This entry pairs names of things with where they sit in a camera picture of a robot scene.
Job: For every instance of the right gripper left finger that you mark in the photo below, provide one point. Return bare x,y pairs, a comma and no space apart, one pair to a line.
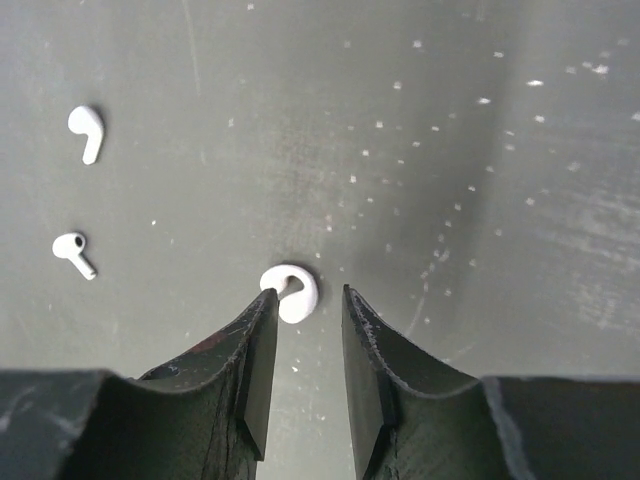
201,415

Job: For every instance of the white earbud upper centre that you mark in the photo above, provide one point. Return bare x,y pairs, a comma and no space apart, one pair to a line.
84,120

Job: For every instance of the white earbud pair clump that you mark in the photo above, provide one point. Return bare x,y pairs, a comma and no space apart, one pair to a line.
297,306

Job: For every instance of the white earbud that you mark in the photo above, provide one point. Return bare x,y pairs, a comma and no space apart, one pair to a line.
70,246
84,120

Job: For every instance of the white earbud lower centre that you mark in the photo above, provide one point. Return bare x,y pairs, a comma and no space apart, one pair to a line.
70,246

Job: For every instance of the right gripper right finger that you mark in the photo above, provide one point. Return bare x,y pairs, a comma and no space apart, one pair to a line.
412,416

